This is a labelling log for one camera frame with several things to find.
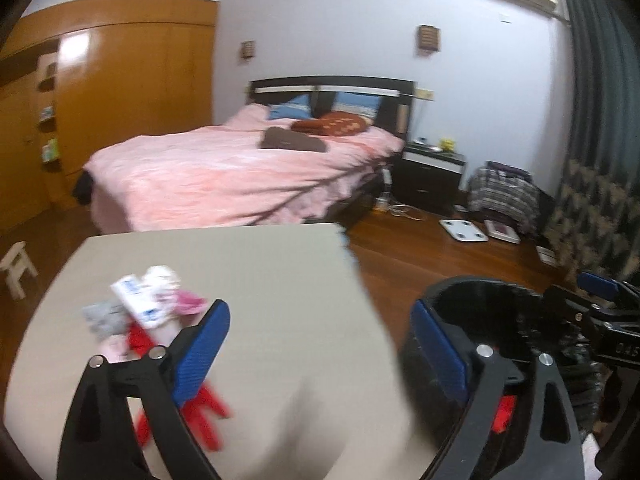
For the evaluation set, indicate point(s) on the black white nightstand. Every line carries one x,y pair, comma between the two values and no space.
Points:
430,175

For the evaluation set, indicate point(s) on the waste bin with black bag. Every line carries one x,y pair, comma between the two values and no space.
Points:
500,310

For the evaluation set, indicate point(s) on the white power strip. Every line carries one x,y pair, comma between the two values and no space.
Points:
386,180

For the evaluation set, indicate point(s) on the white papers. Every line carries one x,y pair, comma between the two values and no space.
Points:
546,254

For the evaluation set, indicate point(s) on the plaid cloth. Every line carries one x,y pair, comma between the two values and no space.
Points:
502,195

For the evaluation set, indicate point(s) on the blue patterned pillow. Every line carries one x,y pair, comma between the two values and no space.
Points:
357,105

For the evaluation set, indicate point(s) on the small wooden stool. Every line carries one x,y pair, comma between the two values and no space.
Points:
17,270

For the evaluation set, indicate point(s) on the white bathroom scale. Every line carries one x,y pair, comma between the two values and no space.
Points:
462,230

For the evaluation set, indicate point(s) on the bed with pink blanket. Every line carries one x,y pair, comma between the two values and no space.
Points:
200,175

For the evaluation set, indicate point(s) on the pink plastic bag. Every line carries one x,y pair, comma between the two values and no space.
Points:
189,302

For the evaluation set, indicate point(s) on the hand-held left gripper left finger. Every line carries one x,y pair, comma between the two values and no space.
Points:
200,355

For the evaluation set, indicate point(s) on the yellow white plug adapter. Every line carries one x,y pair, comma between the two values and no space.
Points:
381,202

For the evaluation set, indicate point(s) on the white tissue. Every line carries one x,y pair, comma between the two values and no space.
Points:
161,276

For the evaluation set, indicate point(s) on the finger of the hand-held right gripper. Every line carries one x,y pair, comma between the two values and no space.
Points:
570,305
597,283

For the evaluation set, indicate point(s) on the wooden wardrobe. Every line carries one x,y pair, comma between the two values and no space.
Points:
140,85

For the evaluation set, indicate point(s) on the yellow plush toy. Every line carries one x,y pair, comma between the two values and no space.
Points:
446,144

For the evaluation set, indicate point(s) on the large brown wall lamp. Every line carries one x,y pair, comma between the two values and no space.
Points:
429,38

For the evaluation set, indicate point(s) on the pale pink wrapper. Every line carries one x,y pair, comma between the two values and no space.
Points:
114,346

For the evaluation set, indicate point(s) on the wall socket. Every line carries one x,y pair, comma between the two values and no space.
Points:
425,94

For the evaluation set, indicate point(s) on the dark wooden bed frame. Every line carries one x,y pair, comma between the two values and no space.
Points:
322,102

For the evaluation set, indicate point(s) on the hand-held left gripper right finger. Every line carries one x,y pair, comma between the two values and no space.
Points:
440,350

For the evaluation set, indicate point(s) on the white scale with red panel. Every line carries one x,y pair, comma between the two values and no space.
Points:
502,231

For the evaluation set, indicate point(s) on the brown pillow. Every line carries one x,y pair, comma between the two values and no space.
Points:
292,140

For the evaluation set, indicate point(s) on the green bottles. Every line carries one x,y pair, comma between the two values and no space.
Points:
50,150

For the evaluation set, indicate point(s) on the small brown wall lamp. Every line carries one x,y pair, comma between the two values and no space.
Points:
247,50

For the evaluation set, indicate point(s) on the blue quilted cloth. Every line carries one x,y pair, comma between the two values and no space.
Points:
346,242

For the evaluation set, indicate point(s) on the dark green patterned curtain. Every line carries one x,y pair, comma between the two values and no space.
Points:
590,110

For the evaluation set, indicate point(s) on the black cloth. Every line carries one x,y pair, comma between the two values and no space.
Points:
82,187

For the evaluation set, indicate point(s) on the red dotted pillow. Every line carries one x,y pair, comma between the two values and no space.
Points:
335,124

